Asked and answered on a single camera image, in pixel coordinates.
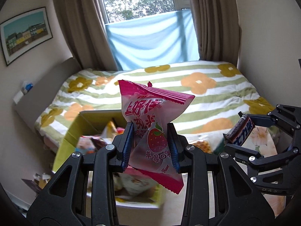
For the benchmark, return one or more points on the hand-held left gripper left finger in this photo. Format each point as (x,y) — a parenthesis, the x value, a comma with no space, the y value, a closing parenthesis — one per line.
(127,143)

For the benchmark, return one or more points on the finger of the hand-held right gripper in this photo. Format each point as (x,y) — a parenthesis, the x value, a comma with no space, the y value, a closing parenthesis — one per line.
(244,151)
(265,120)

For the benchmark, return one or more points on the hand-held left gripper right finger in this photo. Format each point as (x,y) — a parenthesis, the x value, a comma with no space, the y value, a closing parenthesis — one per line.
(172,146)

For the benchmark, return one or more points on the dark chocolate bar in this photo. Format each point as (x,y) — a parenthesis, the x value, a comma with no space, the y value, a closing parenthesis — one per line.
(242,129)

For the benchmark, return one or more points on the pink strawberry snack packet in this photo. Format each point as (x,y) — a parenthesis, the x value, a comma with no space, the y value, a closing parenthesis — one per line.
(141,108)

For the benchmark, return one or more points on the green cardboard box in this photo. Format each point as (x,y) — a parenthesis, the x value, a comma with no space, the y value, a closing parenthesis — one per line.
(70,136)

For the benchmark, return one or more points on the yellow orange snack packet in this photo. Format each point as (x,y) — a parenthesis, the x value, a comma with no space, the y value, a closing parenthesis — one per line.
(109,129)

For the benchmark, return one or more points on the cream orange snack packet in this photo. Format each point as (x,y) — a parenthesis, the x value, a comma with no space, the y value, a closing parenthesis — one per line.
(203,146)

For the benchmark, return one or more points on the bed with floral striped duvet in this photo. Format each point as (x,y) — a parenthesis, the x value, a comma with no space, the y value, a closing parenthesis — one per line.
(164,91)

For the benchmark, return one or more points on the beige headboard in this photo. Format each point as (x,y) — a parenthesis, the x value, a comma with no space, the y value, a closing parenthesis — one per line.
(47,91)

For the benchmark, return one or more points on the dark brown card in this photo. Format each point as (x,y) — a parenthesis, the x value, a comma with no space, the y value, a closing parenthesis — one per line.
(31,184)

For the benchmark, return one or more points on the light blue cloth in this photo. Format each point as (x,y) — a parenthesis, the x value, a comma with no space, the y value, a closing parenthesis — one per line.
(150,42)

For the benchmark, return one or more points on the brown curtain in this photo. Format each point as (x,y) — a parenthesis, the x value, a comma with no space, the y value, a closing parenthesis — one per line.
(216,23)
(80,28)

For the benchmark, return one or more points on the blue white tissue pack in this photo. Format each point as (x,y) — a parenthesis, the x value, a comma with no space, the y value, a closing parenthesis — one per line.
(27,87)

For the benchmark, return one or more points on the window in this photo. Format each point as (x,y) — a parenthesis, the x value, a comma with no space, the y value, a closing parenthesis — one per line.
(136,0)

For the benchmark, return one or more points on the framed wall picture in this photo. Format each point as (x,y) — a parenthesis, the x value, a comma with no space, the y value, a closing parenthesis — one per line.
(23,35)

